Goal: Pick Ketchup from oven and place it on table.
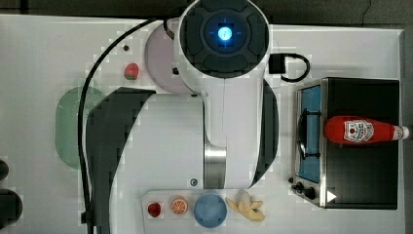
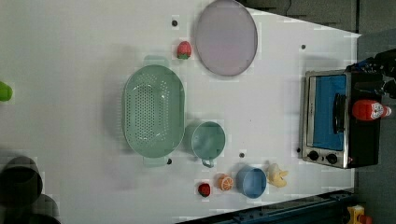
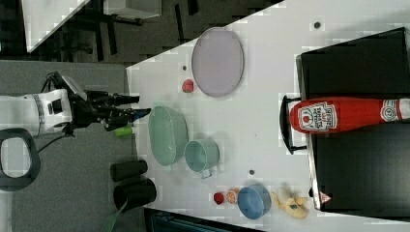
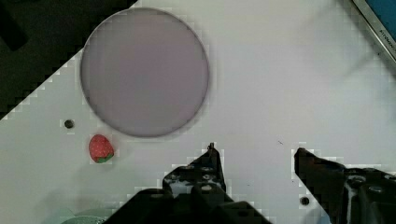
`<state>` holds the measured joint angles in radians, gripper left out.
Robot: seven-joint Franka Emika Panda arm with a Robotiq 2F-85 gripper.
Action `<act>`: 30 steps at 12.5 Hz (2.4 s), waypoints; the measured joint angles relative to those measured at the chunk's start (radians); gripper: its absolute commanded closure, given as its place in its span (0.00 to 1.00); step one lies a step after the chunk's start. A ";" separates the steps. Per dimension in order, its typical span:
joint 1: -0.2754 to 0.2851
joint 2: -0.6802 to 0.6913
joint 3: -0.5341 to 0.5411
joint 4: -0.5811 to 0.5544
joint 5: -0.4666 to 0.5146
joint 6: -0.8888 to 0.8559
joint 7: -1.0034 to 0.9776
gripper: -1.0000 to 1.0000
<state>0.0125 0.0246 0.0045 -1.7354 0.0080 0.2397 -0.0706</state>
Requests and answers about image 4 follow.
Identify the red toy strawberry by plate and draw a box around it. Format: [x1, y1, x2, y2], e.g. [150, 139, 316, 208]
[89, 134, 115, 163]

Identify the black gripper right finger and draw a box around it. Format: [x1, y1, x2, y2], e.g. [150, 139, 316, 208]
[294, 147, 396, 224]

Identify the black toaster oven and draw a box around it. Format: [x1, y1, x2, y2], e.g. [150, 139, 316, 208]
[351, 0, 396, 63]

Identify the green perforated colander basket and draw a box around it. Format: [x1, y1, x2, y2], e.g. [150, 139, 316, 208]
[61, 208, 113, 224]

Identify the round grey plate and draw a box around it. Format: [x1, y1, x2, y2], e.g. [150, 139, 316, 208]
[80, 7, 210, 137]

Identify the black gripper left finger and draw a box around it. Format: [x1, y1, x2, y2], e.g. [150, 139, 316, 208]
[162, 143, 233, 205]

